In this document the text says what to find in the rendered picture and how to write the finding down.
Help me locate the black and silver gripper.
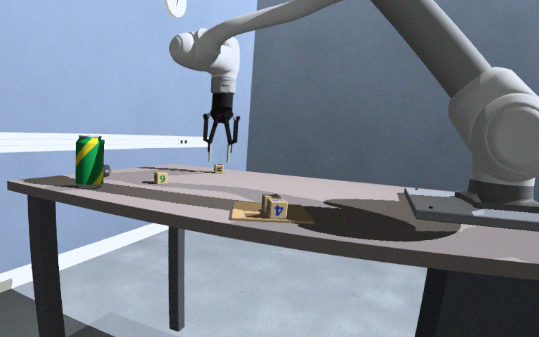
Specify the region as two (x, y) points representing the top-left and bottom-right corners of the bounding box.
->
(203, 93), (240, 163)

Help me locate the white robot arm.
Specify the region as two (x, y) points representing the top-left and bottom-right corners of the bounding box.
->
(169, 0), (539, 213)

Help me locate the green and yellow drink can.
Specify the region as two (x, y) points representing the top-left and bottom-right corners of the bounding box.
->
(75, 136), (104, 189)

